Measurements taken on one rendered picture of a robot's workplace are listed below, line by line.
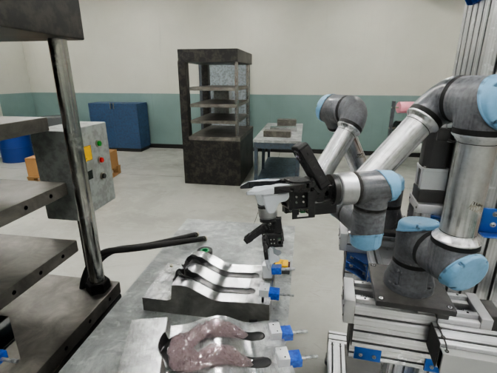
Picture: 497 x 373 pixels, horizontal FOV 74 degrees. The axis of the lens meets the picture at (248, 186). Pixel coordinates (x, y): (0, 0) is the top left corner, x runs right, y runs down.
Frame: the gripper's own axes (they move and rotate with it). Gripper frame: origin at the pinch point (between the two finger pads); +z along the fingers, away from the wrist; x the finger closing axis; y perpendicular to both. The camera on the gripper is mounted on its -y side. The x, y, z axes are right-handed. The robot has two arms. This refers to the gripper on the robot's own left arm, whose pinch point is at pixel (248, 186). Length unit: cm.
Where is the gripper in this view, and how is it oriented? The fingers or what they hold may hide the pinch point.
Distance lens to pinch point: 71.0
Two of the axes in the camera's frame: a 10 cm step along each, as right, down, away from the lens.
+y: 0.3, 9.8, 1.9
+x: -2.2, -1.8, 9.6
